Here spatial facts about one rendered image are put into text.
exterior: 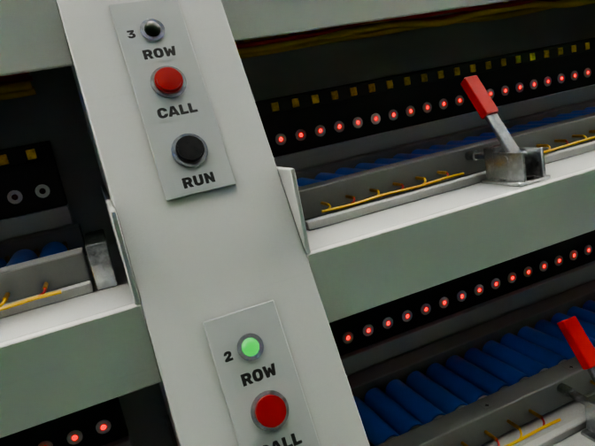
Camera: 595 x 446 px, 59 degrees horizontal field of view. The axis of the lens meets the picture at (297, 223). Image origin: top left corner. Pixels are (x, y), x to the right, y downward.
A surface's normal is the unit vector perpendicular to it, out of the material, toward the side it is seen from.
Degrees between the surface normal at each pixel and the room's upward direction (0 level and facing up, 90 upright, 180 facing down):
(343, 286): 113
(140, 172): 90
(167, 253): 90
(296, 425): 90
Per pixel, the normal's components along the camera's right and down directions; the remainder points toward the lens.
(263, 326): 0.26, -0.24
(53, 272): 0.36, 0.14
